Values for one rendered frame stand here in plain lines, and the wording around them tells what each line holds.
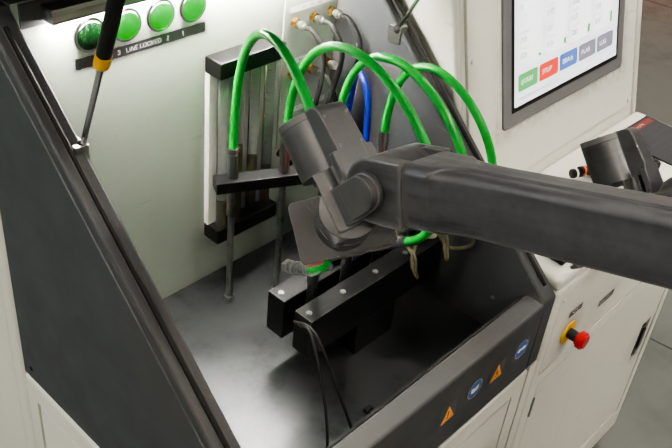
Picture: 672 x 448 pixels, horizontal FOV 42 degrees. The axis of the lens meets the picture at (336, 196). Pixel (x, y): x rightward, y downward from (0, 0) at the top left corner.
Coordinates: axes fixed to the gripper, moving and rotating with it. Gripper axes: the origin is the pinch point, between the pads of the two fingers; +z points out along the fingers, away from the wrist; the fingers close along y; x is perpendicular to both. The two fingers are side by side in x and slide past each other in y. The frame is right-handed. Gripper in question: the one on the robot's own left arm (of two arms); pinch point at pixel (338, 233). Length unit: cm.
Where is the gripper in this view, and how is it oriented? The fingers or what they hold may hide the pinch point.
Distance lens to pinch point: 98.5
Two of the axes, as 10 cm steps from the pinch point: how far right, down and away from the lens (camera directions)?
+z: -0.5, 1.6, 9.9
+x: 2.4, 9.6, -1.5
